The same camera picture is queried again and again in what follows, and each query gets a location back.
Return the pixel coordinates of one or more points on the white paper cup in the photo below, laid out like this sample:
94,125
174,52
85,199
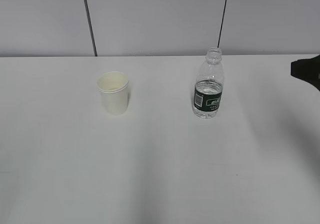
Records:
113,89

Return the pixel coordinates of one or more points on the clear green-label water bottle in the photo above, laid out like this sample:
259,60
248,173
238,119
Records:
209,85

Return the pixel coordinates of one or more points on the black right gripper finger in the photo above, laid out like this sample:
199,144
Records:
307,70

